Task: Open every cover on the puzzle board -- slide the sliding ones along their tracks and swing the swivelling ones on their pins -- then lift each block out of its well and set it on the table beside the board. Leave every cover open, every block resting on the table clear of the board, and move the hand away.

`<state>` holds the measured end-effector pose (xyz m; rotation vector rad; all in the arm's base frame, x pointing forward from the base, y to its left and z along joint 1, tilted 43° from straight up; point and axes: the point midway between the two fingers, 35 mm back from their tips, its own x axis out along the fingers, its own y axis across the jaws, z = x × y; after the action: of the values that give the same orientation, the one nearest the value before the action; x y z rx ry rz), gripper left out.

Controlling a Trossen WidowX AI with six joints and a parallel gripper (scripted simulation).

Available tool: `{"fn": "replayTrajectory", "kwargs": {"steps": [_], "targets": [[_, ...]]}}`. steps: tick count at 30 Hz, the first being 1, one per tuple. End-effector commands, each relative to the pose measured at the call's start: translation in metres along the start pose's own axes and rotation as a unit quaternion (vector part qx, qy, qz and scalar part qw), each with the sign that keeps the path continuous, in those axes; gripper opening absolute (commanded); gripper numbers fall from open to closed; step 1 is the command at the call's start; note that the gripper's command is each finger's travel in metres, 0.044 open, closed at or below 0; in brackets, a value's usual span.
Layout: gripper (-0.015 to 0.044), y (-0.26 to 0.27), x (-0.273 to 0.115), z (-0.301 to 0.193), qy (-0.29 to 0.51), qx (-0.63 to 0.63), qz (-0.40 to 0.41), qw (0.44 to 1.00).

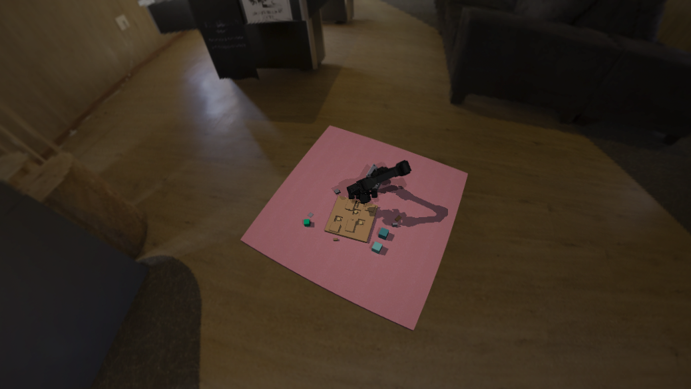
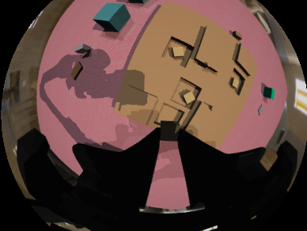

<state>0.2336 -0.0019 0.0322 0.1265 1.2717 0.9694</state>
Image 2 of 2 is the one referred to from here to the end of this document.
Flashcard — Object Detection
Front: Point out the green cube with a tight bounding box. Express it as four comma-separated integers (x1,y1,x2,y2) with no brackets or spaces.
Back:
263,86,275,100

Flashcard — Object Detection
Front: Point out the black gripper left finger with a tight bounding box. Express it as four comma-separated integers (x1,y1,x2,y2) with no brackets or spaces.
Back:
73,127,160,209

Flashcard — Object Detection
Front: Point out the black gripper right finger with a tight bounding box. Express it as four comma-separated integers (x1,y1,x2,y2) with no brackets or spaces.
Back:
176,129,266,209

